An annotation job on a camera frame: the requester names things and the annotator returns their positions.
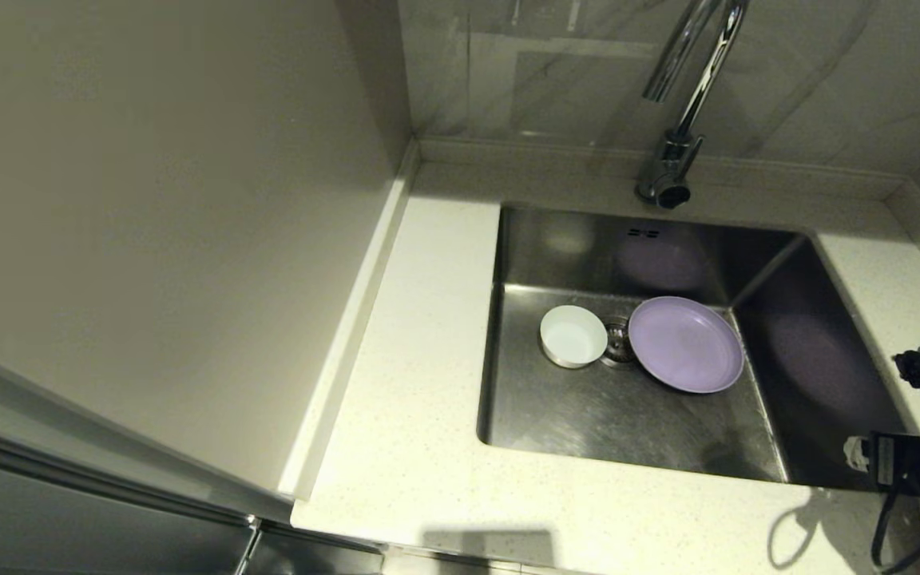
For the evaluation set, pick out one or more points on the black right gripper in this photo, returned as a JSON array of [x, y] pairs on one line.
[[903, 461]]

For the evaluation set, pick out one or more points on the purple plate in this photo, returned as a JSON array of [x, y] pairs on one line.
[[684, 343]]

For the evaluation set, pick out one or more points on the small white bowl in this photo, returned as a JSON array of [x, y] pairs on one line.
[[572, 337]]

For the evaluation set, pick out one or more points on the stainless steel sink basin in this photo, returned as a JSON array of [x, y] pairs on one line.
[[572, 423]]

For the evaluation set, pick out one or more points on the round metal drain strainer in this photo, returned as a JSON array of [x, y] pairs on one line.
[[618, 343]]

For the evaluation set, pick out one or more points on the chrome gooseneck faucet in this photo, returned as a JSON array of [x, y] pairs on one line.
[[672, 160]]

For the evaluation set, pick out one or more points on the grey glossy cabinet door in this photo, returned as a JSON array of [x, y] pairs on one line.
[[69, 519]]

